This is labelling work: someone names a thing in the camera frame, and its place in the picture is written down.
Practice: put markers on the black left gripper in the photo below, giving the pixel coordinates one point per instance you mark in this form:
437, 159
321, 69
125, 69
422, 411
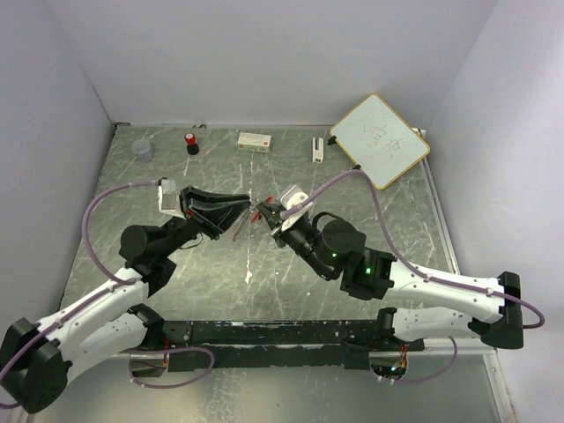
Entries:
195, 201

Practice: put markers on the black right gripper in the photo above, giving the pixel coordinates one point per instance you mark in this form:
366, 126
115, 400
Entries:
268, 209

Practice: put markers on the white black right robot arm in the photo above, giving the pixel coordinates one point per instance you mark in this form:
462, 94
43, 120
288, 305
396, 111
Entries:
452, 305

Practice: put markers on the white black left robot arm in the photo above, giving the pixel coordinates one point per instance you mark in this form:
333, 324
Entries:
40, 359

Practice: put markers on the red and black stamp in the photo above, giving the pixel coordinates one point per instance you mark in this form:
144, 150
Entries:
191, 144

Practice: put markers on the white stapler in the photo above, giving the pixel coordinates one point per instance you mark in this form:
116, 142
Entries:
317, 150

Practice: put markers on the green and white staples box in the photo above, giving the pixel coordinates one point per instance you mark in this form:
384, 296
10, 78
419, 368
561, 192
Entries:
254, 142

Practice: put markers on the clear jar of paperclips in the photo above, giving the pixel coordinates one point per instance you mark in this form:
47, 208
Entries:
142, 150

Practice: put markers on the yellow framed whiteboard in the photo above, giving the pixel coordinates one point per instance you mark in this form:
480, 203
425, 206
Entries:
376, 138

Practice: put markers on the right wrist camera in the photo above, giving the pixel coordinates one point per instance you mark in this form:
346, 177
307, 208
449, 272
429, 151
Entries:
292, 197

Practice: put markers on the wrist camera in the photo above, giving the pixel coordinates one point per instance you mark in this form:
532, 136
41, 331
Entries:
168, 198
292, 197

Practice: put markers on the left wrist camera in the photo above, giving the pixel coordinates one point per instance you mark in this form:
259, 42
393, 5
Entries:
168, 198

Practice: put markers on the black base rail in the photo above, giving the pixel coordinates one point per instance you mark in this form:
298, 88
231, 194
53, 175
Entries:
339, 343

